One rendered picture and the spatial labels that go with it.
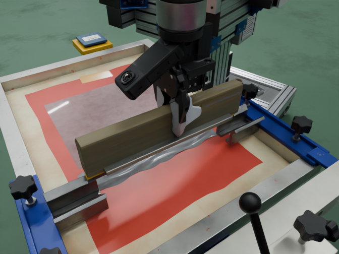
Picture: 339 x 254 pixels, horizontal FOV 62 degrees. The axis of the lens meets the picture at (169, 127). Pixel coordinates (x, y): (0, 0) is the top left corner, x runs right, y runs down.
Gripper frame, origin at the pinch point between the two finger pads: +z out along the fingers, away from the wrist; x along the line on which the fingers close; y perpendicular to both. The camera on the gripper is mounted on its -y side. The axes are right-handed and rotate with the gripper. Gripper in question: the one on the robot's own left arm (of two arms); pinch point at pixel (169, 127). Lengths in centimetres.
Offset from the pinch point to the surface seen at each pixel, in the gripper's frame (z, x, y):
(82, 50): 14, 71, 6
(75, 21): 110, 365, 84
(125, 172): 13.1, 4.9, -8.8
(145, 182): 13.6, 0.4, -6.1
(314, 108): 110, 59, 186
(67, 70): 12, 56, -5
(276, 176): 10.1, -15.8, 16.6
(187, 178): 13.6, -3.8, 2.3
